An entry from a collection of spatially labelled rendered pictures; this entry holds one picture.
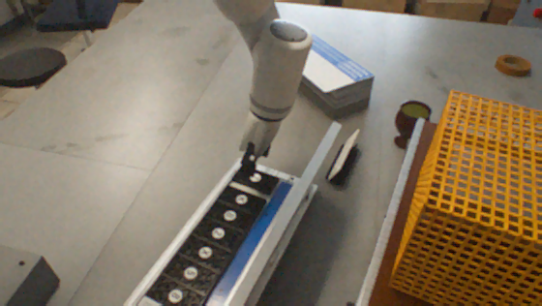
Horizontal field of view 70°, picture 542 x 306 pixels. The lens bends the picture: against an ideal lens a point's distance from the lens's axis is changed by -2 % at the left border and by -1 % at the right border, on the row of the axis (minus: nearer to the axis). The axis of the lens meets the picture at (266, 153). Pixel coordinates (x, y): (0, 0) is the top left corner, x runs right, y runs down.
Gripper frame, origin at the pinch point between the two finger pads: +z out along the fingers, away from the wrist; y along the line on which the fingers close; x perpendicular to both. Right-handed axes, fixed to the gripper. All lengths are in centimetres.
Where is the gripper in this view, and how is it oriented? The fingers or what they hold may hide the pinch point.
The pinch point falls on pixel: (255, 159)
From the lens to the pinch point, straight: 84.8
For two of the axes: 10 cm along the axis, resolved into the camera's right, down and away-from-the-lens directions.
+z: -1.9, 6.5, 7.3
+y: -4.4, 6.1, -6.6
